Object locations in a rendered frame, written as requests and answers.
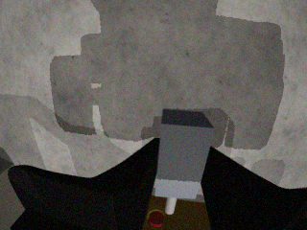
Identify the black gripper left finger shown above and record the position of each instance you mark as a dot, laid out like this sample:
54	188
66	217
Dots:
114	200

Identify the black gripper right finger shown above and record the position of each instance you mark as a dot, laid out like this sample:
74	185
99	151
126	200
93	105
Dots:
237	199

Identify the red cylinder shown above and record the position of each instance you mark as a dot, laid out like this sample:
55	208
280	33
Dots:
155	219

